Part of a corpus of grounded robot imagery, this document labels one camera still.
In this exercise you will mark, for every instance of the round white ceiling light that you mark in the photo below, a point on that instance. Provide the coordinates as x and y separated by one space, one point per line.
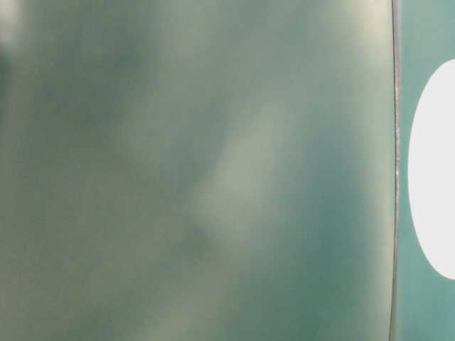
430 170

